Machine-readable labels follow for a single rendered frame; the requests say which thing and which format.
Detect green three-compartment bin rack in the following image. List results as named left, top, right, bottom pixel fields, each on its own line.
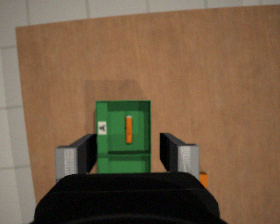
left=95, top=100, right=151, bottom=173

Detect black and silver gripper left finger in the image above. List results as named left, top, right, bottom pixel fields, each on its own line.
left=55, top=134, right=97, bottom=183

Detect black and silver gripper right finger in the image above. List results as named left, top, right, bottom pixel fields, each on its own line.
left=160, top=133, right=199, bottom=181

